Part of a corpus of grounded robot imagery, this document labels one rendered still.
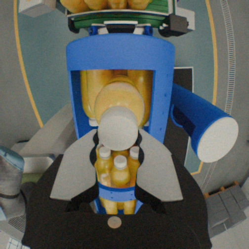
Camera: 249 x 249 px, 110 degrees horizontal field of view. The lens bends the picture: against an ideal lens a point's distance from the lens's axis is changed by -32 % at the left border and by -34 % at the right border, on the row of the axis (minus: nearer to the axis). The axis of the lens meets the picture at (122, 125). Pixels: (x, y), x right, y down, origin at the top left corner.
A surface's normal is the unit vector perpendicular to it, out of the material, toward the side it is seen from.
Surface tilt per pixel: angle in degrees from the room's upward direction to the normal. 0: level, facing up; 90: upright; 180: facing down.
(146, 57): 19
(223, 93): 0
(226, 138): 0
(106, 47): 7
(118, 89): 71
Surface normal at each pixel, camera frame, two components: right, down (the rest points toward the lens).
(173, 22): 0.00, 0.47
